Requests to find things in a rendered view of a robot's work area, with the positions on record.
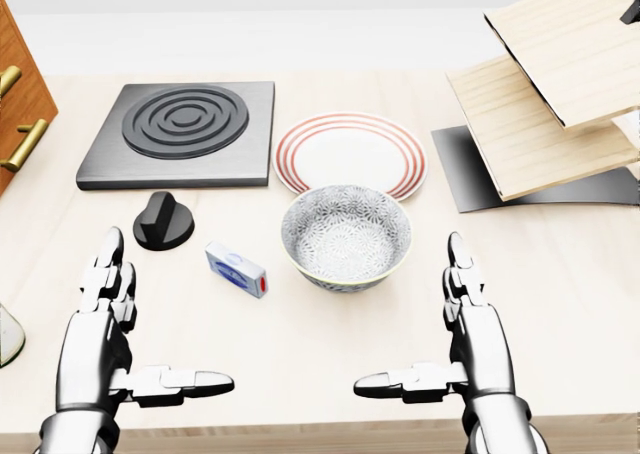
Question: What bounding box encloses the white plate with red rings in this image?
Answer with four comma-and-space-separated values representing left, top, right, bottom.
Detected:
272, 112, 430, 202

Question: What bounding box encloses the wooden slat tray black stand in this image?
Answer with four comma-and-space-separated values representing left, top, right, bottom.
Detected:
430, 0, 640, 215

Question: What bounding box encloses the flat dark stove plate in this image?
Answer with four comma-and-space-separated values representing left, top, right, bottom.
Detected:
75, 80, 277, 192

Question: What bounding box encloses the wooden cabinet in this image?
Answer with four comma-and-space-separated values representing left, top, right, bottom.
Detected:
0, 0, 60, 198

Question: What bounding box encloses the clear glass object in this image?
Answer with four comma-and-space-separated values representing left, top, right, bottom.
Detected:
0, 302, 27, 370

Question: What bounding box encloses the grey patterned bowl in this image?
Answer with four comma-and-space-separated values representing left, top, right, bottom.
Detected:
279, 183, 415, 293

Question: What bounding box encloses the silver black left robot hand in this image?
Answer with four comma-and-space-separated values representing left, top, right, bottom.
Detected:
53, 226, 236, 416

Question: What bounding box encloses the brass cabinet handle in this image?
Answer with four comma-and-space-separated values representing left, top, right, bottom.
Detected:
0, 118, 50, 173
0, 64, 24, 98

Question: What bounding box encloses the blue white cream cheese box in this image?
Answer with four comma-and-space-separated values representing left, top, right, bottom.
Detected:
204, 239, 268, 300

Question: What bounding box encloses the round black stove knob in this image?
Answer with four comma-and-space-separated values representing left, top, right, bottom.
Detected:
132, 190, 197, 253

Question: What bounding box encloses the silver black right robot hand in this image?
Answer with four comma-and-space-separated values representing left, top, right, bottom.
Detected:
352, 230, 517, 411

